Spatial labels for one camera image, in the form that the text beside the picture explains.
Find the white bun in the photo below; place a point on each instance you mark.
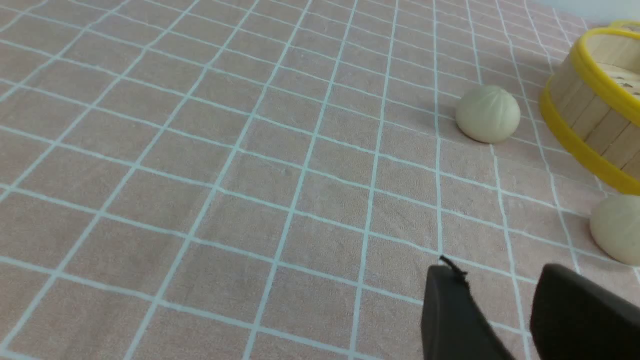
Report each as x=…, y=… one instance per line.
x=615, y=227
x=487, y=114

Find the pink checkered tablecloth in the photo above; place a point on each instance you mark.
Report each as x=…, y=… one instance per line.
x=271, y=179

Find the bamboo steamer lid yellow rim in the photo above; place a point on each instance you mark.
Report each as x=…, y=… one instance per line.
x=629, y=25

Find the bamboo steamer tray yellow rim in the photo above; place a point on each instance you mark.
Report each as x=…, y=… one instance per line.
x=591, y=105

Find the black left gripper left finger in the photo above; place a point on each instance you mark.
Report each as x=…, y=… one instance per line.
x=452, y=326

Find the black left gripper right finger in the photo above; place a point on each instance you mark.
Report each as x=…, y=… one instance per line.
x=574, y=318

